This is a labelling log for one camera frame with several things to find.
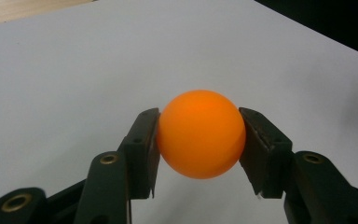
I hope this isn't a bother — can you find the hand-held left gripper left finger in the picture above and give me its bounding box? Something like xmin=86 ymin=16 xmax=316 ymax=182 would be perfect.
xmin=74 ymin=107 xmax=161 ymax=224

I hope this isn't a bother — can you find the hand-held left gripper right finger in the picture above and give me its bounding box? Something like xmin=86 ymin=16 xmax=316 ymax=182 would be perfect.
xmin=238 ymin=106 xmax=358 ymax=224

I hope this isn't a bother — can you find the orange ping-pong ball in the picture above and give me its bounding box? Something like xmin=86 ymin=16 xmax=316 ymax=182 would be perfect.
xmin=156 ymin=90 xmax=247 ymax=180

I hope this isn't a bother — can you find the wooden table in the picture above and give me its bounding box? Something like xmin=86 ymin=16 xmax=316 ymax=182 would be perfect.
xmin=0 ymin=0 xmax=95 ymax=28

